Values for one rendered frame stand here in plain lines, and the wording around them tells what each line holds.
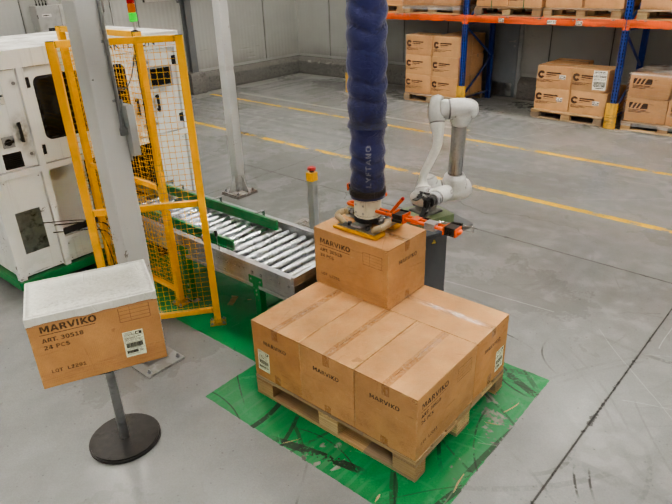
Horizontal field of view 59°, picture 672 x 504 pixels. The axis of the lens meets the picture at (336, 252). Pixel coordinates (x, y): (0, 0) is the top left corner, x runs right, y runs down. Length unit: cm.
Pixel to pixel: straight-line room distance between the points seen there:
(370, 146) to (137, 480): 225
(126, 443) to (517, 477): 217
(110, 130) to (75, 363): 133
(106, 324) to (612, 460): 275
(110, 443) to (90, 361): 70
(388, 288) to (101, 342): 162
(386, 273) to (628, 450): 165
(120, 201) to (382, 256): 161
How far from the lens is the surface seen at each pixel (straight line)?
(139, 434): 378
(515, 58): 1239
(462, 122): 405
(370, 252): 355
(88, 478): 367
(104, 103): 366
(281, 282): 401
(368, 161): 352
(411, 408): 304
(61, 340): 317
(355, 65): 340
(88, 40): 361
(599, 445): 377
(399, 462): 333
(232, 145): 710
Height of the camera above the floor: 245
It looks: 26 degrees down
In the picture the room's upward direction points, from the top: 2 degrees counter-clockwise
